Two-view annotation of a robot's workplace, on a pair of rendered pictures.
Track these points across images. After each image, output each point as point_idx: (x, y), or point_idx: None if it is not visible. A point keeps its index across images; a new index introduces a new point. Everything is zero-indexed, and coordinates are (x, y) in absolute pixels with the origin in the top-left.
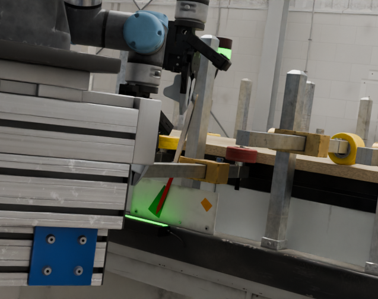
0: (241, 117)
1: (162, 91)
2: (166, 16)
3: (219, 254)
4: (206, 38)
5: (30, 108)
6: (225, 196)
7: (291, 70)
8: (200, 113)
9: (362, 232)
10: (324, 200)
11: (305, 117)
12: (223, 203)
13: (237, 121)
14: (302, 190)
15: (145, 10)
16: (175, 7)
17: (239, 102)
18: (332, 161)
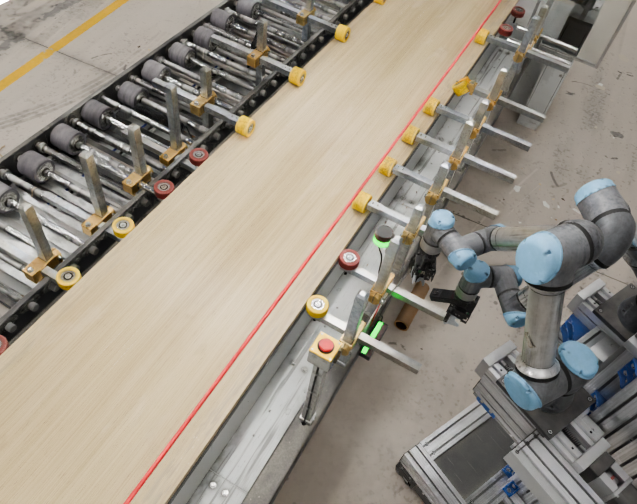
0: (42, 235)
1: (423, 285)
2: (480, 260)
3: (391, 298)
4: (401, 241)
5: None
6: (326, 283)
7: (422, 208)
8: (391, 270)
9: (369, 222)
10: (360, 230)
11: (99, 181)
12: (325, 286)
13: (40, 241)
14: (354, 237)
15: (489, 270)
16: (438, 250)
17: (34, 228)
18: (327, 209)
